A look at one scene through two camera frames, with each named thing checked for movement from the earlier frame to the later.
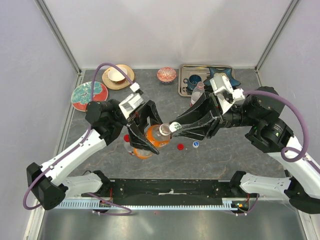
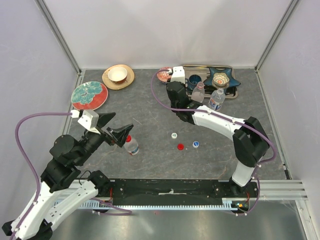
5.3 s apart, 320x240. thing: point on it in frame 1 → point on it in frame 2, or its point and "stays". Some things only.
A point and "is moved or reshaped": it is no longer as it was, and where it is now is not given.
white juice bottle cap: [175, 126] is moved or reshaped
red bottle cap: [180, 146] stays
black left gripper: [138, 119] → [120, 134]
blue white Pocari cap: [195, 144] stays
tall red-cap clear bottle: [197, 91] stays
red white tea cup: [115, 75] stays
